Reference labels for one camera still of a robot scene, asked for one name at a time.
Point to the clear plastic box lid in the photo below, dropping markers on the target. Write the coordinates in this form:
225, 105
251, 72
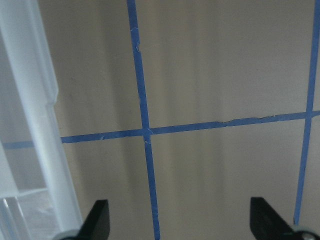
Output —
37, 196

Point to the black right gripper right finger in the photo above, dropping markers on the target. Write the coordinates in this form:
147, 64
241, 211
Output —
267, 224

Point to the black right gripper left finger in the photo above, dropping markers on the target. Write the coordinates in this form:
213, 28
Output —
97, 223

